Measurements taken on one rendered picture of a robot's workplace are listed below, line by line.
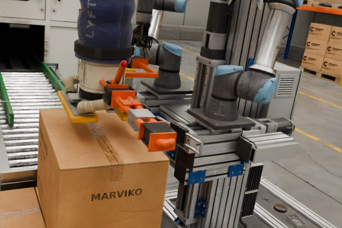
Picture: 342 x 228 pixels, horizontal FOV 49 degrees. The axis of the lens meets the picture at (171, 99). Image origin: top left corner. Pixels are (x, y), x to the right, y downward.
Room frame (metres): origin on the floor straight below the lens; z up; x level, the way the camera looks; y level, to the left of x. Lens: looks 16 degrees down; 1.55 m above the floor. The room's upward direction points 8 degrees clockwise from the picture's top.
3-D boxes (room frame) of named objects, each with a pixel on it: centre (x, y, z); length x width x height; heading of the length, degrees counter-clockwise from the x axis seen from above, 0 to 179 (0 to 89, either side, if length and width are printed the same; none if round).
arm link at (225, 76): (1.60, -0.24, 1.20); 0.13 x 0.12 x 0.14; 58
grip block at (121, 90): (1.23, 0.18, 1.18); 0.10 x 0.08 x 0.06; 117
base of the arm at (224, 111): (1.60, -0.23, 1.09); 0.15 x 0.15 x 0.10
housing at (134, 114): (1.04, 0.08, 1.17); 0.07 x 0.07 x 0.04; 27
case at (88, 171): (1.45, 0.29, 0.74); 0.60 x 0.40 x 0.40; 27
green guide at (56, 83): (3.23, 0.99, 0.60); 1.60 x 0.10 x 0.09; 30
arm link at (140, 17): (1.82, 0.18, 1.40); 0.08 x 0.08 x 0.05
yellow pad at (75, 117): (1.42, 0.37, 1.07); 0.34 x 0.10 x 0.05; 27
